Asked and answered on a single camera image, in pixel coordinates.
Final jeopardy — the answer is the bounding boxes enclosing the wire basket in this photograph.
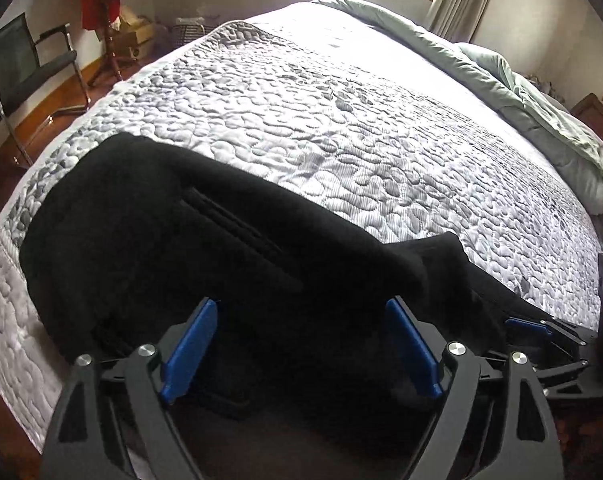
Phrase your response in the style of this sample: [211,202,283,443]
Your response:
[171,17,207,48]

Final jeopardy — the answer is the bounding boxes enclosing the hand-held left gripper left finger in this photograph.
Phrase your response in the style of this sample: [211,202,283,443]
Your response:
[40,298,219,480]

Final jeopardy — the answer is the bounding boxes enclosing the grey-green duvet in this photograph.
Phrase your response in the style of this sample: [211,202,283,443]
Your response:
[311,0,603,216]

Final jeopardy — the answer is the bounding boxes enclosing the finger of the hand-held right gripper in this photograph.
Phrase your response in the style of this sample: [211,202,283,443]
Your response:
[531,359,602,402]
[504,316,602,356]

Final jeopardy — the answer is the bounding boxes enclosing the wooden nightstand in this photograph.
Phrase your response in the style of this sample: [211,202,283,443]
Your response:
[569,92,603,128]

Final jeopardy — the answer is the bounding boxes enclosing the black pants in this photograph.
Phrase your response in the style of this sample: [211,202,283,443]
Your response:
[18,132,557,426]

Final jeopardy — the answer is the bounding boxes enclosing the grey quilted bedspread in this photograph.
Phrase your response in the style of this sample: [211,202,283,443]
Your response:
[0,2,603,456]

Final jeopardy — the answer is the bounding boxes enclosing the cardboard box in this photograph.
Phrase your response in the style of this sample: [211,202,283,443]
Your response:
[114,5,154,58]

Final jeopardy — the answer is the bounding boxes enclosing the black mesh chair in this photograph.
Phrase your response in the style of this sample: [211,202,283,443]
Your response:
[0,12,92,166]

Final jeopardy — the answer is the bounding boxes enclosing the wooden coat rack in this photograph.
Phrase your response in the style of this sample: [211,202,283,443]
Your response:
[88,0,127,86]

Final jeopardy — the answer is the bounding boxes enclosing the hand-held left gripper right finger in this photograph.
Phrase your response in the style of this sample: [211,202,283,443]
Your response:
[385,297,566,480]

